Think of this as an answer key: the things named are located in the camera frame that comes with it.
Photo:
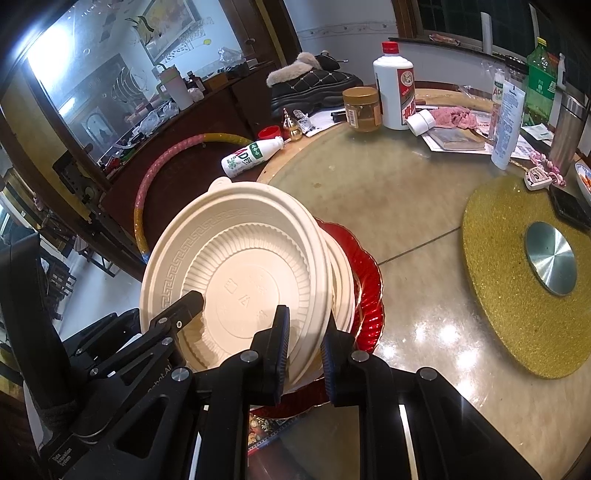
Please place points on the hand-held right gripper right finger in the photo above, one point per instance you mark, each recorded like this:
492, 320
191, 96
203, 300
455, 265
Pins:
328, 369

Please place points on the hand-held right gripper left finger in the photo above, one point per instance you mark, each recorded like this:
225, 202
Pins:
281, 360

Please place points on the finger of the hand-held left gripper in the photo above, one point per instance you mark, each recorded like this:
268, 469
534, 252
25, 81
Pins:
147, 357
184, 307

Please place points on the cream ribbed plastic bowl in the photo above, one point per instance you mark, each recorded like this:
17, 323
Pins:
240, 258
344, 286

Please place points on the red glass plate with sticker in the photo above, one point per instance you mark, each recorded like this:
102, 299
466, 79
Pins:
369, 300

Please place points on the printed colourful packet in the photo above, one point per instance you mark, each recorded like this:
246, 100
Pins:
265, 434

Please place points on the pink and yellow hula hoop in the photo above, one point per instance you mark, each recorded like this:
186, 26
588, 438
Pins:
157, 184

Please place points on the wooden sideboard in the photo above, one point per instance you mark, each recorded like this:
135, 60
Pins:
194, 152

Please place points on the white yogurt drink bottle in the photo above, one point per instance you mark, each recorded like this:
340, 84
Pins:
251, 157
498, 87

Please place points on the gold glitter turntable mat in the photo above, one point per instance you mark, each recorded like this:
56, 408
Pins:
503, 277

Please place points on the small gold bottle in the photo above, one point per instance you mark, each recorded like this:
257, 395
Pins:
291, 127

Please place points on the white paper sheet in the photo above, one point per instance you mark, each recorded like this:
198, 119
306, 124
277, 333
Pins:
321, 123

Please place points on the metal turntable disc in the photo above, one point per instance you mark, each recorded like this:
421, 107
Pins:
551, 258

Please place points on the clear plastic bag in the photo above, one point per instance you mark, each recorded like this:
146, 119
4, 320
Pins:
231, 56

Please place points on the black fur-lined boots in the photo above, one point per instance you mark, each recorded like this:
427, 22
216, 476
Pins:
314, 83

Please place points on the peanut butter jar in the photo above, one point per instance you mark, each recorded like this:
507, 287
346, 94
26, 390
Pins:
362, 108

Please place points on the white bottle cap cup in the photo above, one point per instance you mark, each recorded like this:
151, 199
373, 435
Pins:
420, 122

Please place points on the worn book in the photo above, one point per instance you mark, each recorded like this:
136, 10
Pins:
457, 138

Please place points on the white car key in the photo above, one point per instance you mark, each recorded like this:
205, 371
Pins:
535, 178

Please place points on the white liquor bottle red cap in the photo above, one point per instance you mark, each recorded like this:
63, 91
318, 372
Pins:
395, 87

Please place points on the black phone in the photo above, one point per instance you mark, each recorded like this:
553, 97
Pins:
570, 205

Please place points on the white tube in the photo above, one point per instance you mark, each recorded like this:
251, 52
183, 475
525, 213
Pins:
508, 124

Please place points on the blue white plate with food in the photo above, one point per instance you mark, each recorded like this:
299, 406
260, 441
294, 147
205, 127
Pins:
584, 177

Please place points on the steel thermos flask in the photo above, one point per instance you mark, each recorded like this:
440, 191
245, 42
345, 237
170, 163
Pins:
565, 134

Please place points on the clear bottle with black lid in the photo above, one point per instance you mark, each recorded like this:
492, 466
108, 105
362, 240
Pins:
517, 69

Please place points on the green plastic bottle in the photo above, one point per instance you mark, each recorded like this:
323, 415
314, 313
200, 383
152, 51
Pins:
540, 83

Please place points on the white paper roll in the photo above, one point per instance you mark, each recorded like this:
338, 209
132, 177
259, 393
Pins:
485, 32

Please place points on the white spray bottle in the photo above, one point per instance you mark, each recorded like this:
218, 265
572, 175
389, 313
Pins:
561, 69

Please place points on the framed wall painting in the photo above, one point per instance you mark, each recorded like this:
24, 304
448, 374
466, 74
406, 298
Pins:
166, 23

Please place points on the dark window with wooden frame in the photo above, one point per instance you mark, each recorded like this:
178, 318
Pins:
498, 18

